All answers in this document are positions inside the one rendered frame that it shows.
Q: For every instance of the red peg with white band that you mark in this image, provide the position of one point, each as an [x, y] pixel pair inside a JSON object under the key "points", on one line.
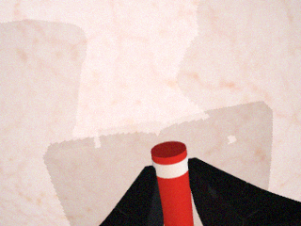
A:
{"points": [[171, 162]]}

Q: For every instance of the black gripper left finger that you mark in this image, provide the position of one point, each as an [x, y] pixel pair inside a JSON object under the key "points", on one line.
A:
{"points": [[141, 204]]}

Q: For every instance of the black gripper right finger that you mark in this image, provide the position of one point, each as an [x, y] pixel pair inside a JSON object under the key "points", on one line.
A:
{"points": [[224, 200]]}

